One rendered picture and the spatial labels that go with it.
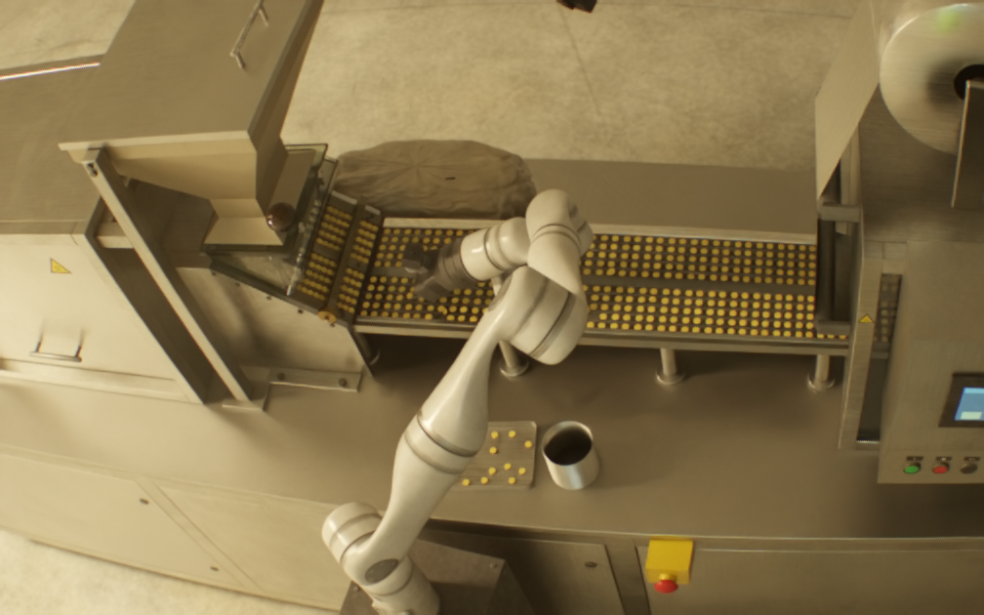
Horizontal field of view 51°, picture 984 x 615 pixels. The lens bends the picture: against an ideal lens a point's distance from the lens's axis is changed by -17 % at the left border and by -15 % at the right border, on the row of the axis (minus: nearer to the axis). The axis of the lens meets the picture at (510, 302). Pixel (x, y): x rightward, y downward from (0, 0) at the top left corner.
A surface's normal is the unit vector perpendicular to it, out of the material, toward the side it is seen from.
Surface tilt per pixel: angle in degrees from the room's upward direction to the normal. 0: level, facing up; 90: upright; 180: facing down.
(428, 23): 0
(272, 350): 90
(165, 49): 0
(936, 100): 90
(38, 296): 90
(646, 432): 0
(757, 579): 90
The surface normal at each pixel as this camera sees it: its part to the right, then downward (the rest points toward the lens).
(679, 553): -0.18, -0.55
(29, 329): -0.18, 0.83
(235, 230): -0.25, 0.18
